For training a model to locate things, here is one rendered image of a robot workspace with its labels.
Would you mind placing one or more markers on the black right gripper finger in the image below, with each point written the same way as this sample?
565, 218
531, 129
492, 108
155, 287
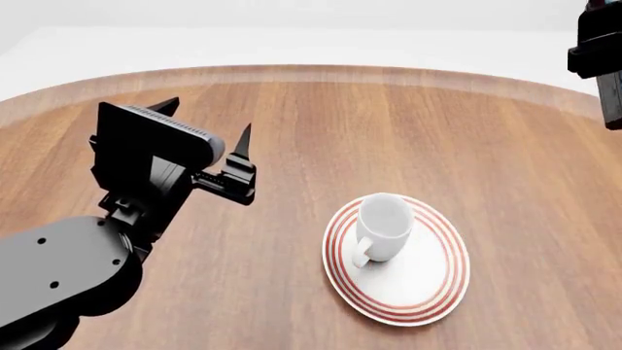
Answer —
595, 58

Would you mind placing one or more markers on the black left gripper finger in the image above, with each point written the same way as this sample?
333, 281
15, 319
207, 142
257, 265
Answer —
241, 164
167, 105

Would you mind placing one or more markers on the white ceramic mug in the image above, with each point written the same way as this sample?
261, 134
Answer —
384, 226

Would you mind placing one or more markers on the white plate with red rings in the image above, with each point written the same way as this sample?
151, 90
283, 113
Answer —
418, 284

